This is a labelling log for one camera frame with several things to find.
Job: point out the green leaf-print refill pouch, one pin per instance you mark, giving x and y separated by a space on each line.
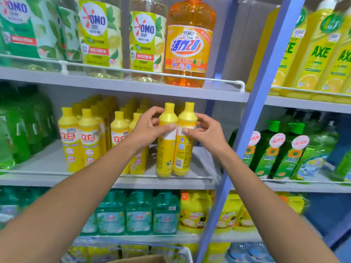
27 27
70 35

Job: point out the light green clear bottle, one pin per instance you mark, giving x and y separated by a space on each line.
315 156

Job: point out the yellow dish soap bottle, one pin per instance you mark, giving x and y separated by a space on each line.
183 153
164 153

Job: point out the yellow refill packets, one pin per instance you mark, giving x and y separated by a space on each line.
90 254

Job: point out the person's right thumb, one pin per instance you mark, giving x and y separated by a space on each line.
189 131

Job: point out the blue refill pouches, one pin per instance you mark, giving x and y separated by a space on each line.
248 253

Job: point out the white metal shelf unit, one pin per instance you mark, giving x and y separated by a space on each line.
109 84
307 104

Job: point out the clear bottle yellow-green label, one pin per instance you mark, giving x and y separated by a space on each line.
148 41
100 35

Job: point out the group of green detergent bottles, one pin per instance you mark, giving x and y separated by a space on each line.
22 128

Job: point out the brown cardboard box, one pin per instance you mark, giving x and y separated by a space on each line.
137 259

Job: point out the person's left hand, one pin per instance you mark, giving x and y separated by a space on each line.
145 130

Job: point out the person's left thumb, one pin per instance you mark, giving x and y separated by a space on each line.
167 128

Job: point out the person's right hand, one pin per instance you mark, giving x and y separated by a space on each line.
209 136

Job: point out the person's right forearm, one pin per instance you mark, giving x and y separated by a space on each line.
268 210

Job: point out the orange detergent bottle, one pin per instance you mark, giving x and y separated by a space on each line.
189 49

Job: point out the yellow bottle with green cap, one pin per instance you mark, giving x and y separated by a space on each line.
290 54
315 57
338 76

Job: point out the row of teal detergent bottles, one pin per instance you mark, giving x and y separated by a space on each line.
139 213

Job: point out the bright green bottle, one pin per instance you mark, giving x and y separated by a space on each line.
344 168

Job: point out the rows of yellow soap bottles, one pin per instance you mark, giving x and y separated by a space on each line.
87 134

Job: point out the blue shelf upright post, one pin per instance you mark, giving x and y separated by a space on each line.
255 101

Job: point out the dark green sunflower pump bottle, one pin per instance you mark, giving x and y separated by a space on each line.
248 158
288 158
267 156

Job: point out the yellow detergent jug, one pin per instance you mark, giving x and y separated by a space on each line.
245 220
229 216
294 202
194 213

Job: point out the person's left forearm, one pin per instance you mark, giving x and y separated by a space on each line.
68 199

